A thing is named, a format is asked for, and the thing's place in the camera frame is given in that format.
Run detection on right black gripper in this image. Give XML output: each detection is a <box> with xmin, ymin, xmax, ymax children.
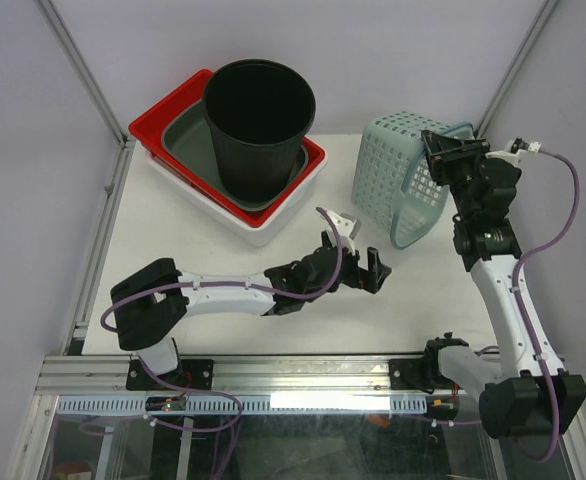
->
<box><xmin>422</xmin><ymin>130</ymin><xmax>492</xmax><ymax>221</ymax></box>

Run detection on teal perforated plastic basket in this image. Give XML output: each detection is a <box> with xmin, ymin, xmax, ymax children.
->
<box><xmin>351</xmin><ymin>111</ymin><xmax>473</xmax><ymax>250</ymax></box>

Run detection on large black plastic bucket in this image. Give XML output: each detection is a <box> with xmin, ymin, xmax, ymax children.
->
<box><xmin>202</xmin><ymin>59</ymin><xmax>316</xmax><ymax>202</ymax></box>

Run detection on red plastic tray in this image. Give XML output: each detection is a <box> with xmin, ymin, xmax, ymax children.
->
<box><xmin>129</xmin><ymin>69</ymin><xmax>325</xmax><ymax>227</ymax></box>

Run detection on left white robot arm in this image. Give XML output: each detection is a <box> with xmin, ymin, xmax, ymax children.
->
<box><xmin>100</xmin><ymin>237</ymin><xmax>392</xmax><ymax>389</ymax></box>

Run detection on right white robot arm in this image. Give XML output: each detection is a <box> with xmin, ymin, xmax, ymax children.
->
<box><xmin>420</xmin><ymin>130</ymin><xmax>586</xmax><ymax>441</ymax></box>

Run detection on white plastic bin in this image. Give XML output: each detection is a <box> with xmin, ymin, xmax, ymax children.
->
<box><xmin>146</xmin><ymin>150</ymin><xmax>327</xmax><ymax>247</ymax></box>

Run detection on grey plastic tray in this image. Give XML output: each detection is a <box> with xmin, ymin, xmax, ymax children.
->
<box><xmin>162</xmin><ymin>100</ymin><xmax>284</xmax><ymax>212</ymax></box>

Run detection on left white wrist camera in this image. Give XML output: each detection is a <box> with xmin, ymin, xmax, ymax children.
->
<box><xmin>316</xmin><ymin>207</ymin><xmax>361</xmax><ymax>254</ymax></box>

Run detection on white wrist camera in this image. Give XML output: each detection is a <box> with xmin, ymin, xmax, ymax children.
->
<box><xmin>316</xmin><ymin>207</ymin><xmax>361</xmax><ymax>254</ymax></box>
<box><xmin>485</xmin><ymin>137</ymin><xmax>542</xmax><ymax>166</ymax></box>

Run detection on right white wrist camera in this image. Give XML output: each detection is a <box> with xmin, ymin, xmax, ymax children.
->
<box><xmin>485</xmin><ymin>137</ymin><xmax>542</xmax><ymax>166</ymax></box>

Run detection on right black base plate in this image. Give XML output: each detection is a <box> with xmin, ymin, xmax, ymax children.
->
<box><xmin>388</xmin><ymin>356</ymin><xmax>453</xmax><ymax>394</ymax></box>

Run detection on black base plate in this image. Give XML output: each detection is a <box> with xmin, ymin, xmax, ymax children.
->
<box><xmin>388</xmin><ymin>356</ymin><xmax>453</xmax><ymax>394</ymax></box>
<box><xmin>125</xmin><ymin>358</ymin><xmax>214</xmax><ymax>391</ymax></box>

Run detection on right aluminium frame post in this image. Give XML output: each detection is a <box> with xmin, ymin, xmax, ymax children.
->
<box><xmin>474</xmin><ymin>0</ymin><xmax>562</xmax><ymax>137</ymax></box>

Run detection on aluminium frame post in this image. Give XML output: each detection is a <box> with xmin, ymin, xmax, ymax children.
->
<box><xmin>35</xmin><ymin>0</ymin><xmax>129</xmax><ymax>146</ymax></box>
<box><xmin>474</xmin><ymin>0</ymin><xmax>562</xmax><ymax>137</ymax></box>

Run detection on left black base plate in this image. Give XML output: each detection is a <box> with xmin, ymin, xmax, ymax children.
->
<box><xmin>125</xmin><ymin>358</ymin><xmax>214</xmax><ymax>391</ymax></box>

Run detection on aluminium mounting rail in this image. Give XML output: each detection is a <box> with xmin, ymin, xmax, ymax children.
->
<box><xmin>37</xmin><ymin>352</ymin><xmax>474</xmax><ymax>399</ymax></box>

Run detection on white slotted cable duct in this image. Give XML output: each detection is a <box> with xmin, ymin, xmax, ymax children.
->
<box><xmin>57</xmin><ymin>392</ymin><xmax>427</xmax><ymax>416</ymax></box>

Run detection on left aluminium frame post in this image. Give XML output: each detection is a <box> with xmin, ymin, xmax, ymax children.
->
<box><xmin>35</xmin><ymin>0</ymin><xmax>129</xmax><ymax>146</ymax></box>

